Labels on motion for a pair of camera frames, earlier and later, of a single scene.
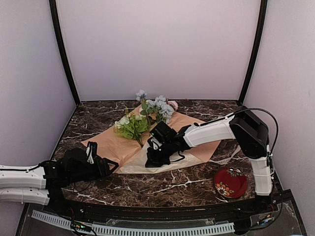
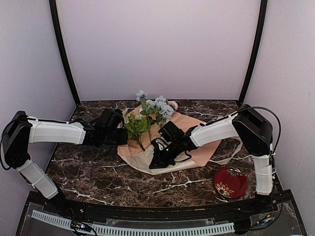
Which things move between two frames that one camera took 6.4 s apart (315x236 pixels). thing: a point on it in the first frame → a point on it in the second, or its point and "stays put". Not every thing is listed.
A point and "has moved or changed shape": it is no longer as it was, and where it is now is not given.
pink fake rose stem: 174,103 stays put
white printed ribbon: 225,162 stays put
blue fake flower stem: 161,106 stays put
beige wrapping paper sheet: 125,156 has moved or changed shape
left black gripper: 105,166 → 123,139
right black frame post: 263,14 stays put
